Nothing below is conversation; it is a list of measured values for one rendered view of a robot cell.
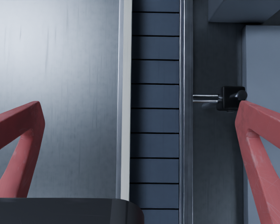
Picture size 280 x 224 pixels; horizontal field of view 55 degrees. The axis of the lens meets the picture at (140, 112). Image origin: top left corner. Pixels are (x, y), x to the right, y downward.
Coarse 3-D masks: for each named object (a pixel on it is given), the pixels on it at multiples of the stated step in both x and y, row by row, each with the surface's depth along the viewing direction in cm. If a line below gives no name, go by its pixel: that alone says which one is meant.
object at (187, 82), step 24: (192, 0) 35; (192, 24) 34; (192, 48) 34; (192, 72) 34; (192, 96) 34; (192, 120) 34; (192, 144) 34; (192, 168) 33; (192, 192) 33; (192, 216) 33
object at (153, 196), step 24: (144, 0) 43; (168, 0) 43; (144, 24) 43; (168, 24) 43; (144, 48) 42; (168, 48) 43; (144, 72) 42; (168, 72) 42; (144, 96) 42; (168, 96) 42; (144, 120) 42; (168, 120) 42; (144, 144) 42; (168, 144) 42; (144, 168) 41; (168, 168) 41; (144, 192) 41; (168, 192) 41; (144, 216) 41; (168, 216) 41
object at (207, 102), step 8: (224, 88) 33; (232, 88) 33; (240, 88) 33; (200, 96) 34; (208, 96) 34; (216, 96) 34; (224, 96) 33; (232, 96) 32; (240, 96) 31; (208, 104) 43; (216, 104) 35; (224, 104) 33; (232, 104) 33
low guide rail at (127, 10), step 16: (128, 0) 39; (128, 16) 39; (128, 32) 39; (128, 48) 39; (128, 64) 39; (128, 80) 39; (128, 96) 38; (128, 112) 38; (128, 128) 38; (128, 144) 38; (128, 160) 38; (128, 176) 38; (128, 192) 38
